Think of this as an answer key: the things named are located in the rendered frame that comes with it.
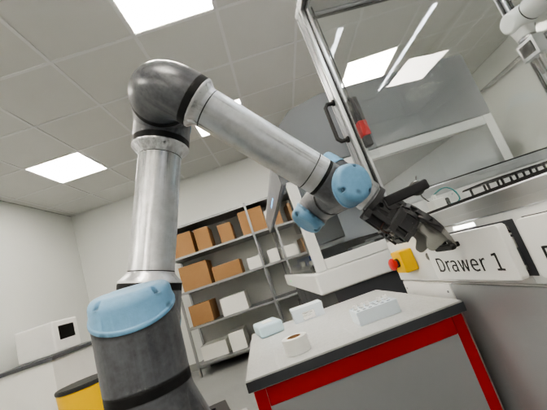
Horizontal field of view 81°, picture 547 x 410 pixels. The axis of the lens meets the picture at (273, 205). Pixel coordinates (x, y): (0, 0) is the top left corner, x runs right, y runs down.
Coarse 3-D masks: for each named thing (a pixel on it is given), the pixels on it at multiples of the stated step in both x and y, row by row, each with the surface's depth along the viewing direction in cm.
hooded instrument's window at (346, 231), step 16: (304, 192) 162; (288, 208) 172; (352, 208) 161; (288, 224) 190; (336, 224) 159; (352, 224) 159; (368, 224) 159; (288, 240) 215; (320, 240) 157; (336, 240) 157; (352, 240) 157; (368, 240) 158; (288, 256) 247; (304, 256) 169; (288, 272) 288; (304, 272) 187
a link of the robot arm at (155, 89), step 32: (160, 64) 55; (160, 96) 55; (192, 96) 54; (224, 96) 57; (224, 128) 56; (256, 128) 56; (256, 160) 59; (288, 160) 57; (320, 160) 58; (320, 192) 59; (352, 192) 56
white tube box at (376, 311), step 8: (376, 304) 95; (384, 304) 91; (392, 304) 91; (352, 312) 94; (360, 312) 91; (368, 312) 91; (376, 312) 91; (384, 312) 91; (392, 312) 91; (352, 320) 98; (360, 320) 90; (368, 320) 90; (376, 320) 90
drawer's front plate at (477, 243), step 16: (496, 224) 64; (464, 240) 72; (480, 240) 67; (496, 240) 63; (512, 240) 61; (432, 256) 87; (448, 256) 80; (464, 256) 74; (480, 256) 69; (512, 256) 60; (448, 272) 82; (464, 272) 76; (480, 272) 70; (496, 272) 66; (512, 272) 61
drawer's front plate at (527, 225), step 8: (528, 216) 56; (536, 216) 55; (544, 216) 53; (520, 224) 58; (528, 224) 57; (536, 224) 55; (544, 224) 54; (520, 232) 59; (528, 232) 57; (536, 232) 55; (544, 232) 54; (528, 240) 58; (536, 240) 56; (544, 240) 55; (528, 248) 58; (536, 248) 56; (536, 256) 57; (544, 256) 56; (536, 264) 58; (544, 264) 56; (544, 272) 57
